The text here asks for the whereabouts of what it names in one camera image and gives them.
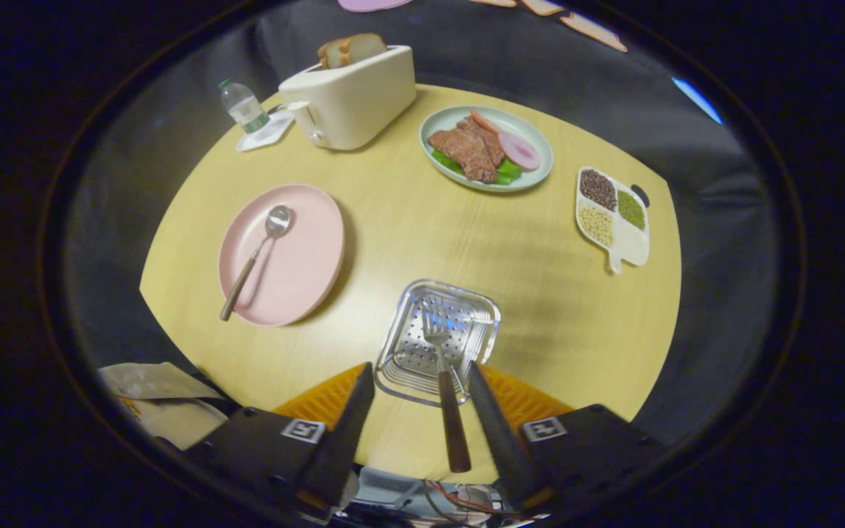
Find cream white toaster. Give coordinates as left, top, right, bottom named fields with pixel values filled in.
left=278, top=45, right=417, bottom=151

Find pink ham slice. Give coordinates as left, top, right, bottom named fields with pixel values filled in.
left=498, top=131, right=541, bottom=171

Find wooden handled metal fork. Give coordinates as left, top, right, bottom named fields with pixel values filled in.
left=422, top=304, right=472, bottom=474

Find white divided dish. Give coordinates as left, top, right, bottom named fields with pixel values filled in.
left=576, top=167, right=651, bottom=274

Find perforated square metal tray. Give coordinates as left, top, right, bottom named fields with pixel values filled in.
left=375, top=279, right=502, bottom=408

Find brown meat slices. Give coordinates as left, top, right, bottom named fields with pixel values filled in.
left=428, top=117, right=505, bottom=183

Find wooden handled metal spoon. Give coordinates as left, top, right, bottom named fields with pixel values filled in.
left=219, top=205, right=292, bottom=322

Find white square coaster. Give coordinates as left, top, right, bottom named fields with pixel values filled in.
left=236, top=110, right=296, bottom=153

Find green lettuce leaf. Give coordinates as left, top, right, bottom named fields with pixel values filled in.
left=431, top=150, right=523, bottom=185

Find pink round plate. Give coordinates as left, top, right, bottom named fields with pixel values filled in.
left=218, top=184, right=345, bottom=327

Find pale green plate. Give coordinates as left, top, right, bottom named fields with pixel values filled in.
left=420, top=106, right=554, bottom=193

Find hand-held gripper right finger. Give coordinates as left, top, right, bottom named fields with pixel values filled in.
left=469, top=362, right=658, bottom=514

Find pile of green beans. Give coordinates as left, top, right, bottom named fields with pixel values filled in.
left=618, top=191, right=646, bottom=230

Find pile of pale yellow beans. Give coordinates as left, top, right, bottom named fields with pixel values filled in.
left=579, top=205, right=615, bottom=247

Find clear plastic water bottle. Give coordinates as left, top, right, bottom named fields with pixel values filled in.
left=219, top=78, right=271, bottom=134

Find pile of dark brown beans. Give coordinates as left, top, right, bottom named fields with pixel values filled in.
left=580, top=169, right=618, bottom=211

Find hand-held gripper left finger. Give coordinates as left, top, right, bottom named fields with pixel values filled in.
left=188, top=362, right=376, bottom=514

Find white printed bag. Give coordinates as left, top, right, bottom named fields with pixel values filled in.
left=98, top=363, right=229, bottom=450

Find toast bread slice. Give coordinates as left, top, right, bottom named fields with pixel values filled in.
left=318, top=40, right=351, bottom=70
left=340, top=33, right=388, bottom=66

